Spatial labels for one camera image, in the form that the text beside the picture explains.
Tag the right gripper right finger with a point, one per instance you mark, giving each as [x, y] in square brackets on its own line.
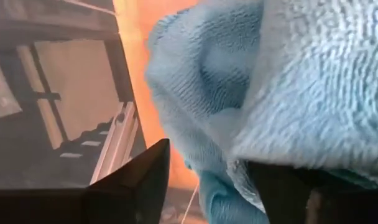
[347, 205]

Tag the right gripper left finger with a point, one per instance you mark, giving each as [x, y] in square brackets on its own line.
[130, 193]

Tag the blue microfiber towel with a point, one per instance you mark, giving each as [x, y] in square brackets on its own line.
[285, 93]

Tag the black metal table frame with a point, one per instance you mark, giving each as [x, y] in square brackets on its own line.
[117, 68]

